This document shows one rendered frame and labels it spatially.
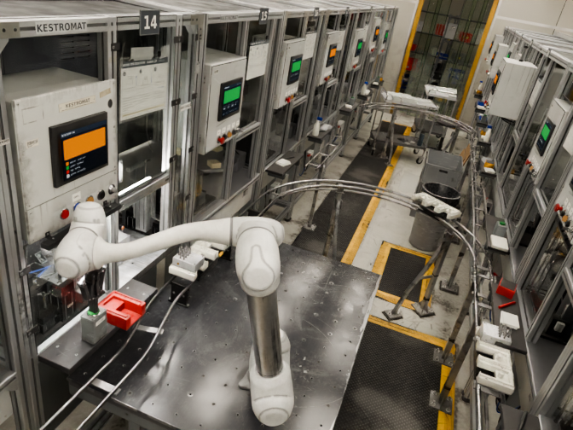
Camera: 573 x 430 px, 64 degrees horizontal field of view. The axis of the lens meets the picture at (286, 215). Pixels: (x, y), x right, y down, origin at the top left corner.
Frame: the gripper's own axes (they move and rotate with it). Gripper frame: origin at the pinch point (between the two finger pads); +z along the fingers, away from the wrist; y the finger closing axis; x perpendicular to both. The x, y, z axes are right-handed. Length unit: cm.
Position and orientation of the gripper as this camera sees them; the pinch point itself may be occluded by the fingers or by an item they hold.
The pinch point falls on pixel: (93, 304)
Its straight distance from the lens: 187.2
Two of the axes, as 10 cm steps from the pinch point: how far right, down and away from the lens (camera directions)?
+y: -3.4, 3.9, -8.6
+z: -1.6, 8.7, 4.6
